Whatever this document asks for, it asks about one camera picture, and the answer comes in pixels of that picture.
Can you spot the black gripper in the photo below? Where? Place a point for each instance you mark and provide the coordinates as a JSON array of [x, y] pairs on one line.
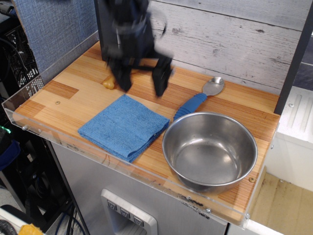
[[136, 50]]

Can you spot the blue cloth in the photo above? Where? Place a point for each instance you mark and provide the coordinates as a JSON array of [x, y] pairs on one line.
[[125, 128]]

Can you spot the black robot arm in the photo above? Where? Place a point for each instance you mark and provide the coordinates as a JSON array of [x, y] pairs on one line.
[[126, 10]]

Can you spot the yellow toy chicken drumstick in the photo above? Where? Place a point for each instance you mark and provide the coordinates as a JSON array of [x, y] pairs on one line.
[[109, 83]]

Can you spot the stainless steel bowl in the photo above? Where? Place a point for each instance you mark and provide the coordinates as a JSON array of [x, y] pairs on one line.
[[209, 152]]

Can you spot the black plastic crate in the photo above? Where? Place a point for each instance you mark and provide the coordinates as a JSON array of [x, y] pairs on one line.
[[20, 58]]

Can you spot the silver cabinet with buttons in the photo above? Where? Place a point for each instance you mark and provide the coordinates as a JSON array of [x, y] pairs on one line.
[[87, 178]]

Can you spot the clear acrylic table guard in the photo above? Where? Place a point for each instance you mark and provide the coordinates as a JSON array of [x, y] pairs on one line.
[[73, 94]]

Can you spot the yellow object at bottom left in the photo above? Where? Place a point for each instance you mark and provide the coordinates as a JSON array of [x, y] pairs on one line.
[[30, 229]]

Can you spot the spoon with blue handle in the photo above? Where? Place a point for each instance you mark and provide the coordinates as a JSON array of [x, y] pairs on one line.
[[213, 87]]

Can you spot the dark grey left post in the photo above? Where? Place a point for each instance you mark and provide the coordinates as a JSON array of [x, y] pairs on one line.
[[106, 35]]

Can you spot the dark grey post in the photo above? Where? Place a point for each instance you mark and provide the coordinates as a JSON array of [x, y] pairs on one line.
[[296, 61], [106, 35]]

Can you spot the dark grey right post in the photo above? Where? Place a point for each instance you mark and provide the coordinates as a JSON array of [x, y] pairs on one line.
[[296, 61]]

